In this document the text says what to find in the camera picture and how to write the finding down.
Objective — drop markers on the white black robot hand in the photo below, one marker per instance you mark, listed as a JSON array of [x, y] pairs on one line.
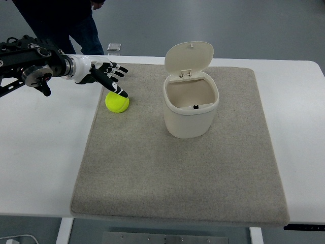
[[84, 69]]

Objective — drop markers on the yellow tennis ball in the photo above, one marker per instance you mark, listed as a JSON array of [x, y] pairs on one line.
[[116, 103]]

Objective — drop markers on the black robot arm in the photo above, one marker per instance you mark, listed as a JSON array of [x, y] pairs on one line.
[[32, 62]]

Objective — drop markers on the small clear floor object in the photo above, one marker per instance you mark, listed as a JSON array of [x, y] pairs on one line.
[[116, 47]]

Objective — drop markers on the person in blue jeans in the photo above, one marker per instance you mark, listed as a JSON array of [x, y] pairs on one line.
[[61, 21]]

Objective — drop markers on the cream bin with lid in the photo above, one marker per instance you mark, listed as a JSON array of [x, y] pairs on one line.
[[190, 95]]

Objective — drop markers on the beige felt mat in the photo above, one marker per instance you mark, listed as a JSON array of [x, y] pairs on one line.
[[133, 168]]

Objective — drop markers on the white left table leg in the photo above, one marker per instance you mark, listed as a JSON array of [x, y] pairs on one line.
[[64, 232]]

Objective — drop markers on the white table leg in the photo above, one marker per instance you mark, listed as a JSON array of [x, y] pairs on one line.
[[256, 235], [64, 232]]

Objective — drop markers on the white object bottom left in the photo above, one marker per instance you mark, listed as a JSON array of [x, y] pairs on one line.
[[17, 239]]

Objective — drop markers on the white right table leg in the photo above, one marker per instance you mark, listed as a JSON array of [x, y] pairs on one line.
[[256, 235]]

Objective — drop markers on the black desk control panel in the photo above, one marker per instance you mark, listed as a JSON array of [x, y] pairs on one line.
[[305, 227]]

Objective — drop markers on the grey metal base plate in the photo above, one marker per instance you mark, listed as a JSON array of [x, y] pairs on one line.
[[127, 237]]

